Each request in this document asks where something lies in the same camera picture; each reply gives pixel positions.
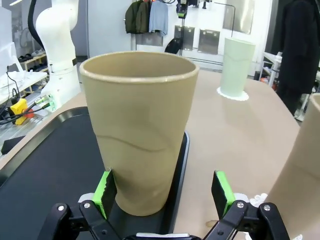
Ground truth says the brown tall cup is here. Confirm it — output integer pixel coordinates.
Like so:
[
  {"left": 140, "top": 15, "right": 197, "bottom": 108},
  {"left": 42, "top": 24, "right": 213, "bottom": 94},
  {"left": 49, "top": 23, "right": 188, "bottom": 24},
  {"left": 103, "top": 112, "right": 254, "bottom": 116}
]
[
  {"left": 79, "top": 51, "right": 200, "bottom": 217},
  {"left": 266, "top": 92, "right": 320, "bottom": 240}
]

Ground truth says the stand with green clamp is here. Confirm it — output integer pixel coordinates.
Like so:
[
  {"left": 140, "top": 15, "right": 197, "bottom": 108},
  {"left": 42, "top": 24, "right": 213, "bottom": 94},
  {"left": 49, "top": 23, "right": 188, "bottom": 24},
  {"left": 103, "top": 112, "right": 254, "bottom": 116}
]
[{"left": 175, "top": 0, "right": 188, "bottom": 53}]

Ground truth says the wooden shoe rack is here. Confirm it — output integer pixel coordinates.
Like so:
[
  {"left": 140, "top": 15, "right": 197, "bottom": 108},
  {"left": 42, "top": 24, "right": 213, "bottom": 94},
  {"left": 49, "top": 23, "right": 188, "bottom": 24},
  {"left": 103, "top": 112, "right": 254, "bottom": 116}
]
[{"left": 16, "top": 48, "right": 50, "bottom": 96}]

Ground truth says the black plastic tray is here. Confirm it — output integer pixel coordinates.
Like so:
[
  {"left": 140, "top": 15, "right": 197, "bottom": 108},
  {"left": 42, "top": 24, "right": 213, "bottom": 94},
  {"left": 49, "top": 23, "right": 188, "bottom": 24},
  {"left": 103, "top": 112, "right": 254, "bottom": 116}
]
[{"left": 0, "top": 106, "right": 191, "bottom": 240}]

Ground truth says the black bag on stand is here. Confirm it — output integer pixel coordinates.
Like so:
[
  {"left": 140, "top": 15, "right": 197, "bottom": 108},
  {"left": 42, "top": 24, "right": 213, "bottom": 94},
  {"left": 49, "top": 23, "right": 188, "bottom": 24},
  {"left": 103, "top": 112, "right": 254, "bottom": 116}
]
[{"left": 164, "top": 37, "right": 183, "bottom": 55}]

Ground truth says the blue grey hanging sweater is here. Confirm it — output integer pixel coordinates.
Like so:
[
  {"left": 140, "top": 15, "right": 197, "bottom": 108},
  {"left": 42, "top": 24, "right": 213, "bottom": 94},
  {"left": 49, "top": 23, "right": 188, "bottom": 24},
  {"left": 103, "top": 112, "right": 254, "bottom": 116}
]
[{"left": 149, "top": 1, "right": 169, "bottom": 38}]

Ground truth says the black block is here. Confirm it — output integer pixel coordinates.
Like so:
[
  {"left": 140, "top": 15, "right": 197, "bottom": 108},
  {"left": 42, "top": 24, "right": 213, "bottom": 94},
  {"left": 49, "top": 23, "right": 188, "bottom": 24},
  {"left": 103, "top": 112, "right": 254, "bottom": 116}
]
[{"left": 1, "top": 136, "right": 24, "bottom": 155}]

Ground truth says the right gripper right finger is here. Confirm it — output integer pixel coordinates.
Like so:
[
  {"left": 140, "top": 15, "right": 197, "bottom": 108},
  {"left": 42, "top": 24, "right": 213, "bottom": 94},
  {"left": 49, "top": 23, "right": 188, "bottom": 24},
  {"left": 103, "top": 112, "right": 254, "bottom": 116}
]
[{"left": 201, "top": 169, "right": 292, "bottom": 240}]

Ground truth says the yellow emergency stop box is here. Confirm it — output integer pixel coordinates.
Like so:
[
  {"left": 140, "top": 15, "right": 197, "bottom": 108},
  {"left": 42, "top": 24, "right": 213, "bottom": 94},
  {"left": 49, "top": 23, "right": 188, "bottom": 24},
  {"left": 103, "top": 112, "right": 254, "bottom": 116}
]
[{"left": 9, "top": 98, "right": 35, "bottom": 125}]

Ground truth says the black left arm cable sleeve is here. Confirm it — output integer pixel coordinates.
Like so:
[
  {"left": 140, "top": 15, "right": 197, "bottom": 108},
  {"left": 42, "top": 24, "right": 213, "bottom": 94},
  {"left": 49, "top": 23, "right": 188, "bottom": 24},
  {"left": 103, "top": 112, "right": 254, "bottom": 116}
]
[{"left": 28, "top": 0, "right": 47, "bottom": 52}]

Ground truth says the pale green tall cup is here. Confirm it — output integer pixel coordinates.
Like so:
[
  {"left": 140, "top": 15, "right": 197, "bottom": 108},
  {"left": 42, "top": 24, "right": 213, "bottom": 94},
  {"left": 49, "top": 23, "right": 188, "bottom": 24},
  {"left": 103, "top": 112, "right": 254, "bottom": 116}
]
[{"left": 219, "top": 37, "right": 257, "bottom": 98}]

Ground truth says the white scalloped paper coaster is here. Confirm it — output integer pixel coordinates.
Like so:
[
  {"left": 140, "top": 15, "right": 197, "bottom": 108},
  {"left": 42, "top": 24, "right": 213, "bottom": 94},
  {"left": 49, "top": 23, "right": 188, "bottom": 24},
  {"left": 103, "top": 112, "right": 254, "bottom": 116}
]
[
  {"left": 248, "top": 192, "right": 269, "bottom": 209},
  {"left": 216, "top": 86, "right": 250, "bottom": 102}
]

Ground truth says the grey metal wall panel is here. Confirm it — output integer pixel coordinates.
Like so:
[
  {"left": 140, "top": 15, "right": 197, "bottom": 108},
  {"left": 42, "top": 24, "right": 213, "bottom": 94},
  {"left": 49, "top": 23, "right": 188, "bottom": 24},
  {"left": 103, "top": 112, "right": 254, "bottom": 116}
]
[
  {"left": 198, "top": 28, "right": 221, "bottom": 55},
  {"left": 174, "top": 24, "right": 196, "bottom": 52}
]

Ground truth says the dark green hanging jacket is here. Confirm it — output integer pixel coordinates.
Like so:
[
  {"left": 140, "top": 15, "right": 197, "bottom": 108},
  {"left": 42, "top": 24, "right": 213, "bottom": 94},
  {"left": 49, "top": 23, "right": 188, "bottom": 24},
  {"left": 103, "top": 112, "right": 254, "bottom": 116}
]
[
  {"left": 136, "top": 0, "right": 152, "bottom": 34},
  {"left": 124, "top": 1, "right": 141, "bottom": 35}
]

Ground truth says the person in black clothing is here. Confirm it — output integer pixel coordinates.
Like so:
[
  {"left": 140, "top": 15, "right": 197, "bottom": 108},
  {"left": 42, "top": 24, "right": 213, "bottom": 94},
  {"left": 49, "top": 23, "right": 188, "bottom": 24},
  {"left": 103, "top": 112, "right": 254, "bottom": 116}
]
[{"left": 276, "top": 0, "right": 320, "bottom": 121}]

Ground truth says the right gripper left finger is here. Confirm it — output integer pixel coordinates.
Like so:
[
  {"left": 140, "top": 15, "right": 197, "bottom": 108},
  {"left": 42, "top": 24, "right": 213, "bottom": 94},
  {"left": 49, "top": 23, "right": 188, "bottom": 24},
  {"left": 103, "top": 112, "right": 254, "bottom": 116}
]
[{"left": 37, "top": 168, "right": 121, "bottom": 240}]

